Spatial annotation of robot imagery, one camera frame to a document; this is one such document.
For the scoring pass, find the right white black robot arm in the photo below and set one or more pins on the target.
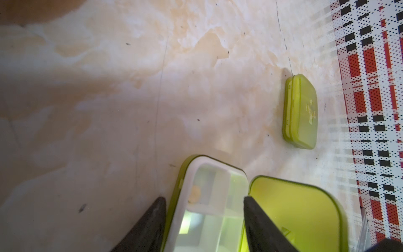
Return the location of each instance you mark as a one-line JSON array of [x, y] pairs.
[[387, 245]]

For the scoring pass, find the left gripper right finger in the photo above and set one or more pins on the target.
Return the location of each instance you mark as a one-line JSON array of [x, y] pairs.
[[262, 234]]

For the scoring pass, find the green pillbox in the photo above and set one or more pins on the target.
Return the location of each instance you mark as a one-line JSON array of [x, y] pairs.
[[300, 113], [206, 212]]

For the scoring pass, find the brown plush bear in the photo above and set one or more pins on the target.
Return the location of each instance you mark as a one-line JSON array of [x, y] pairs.
[[26, 12]]

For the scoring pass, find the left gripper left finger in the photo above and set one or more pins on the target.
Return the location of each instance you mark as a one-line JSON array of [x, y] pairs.
[[147, 234]]

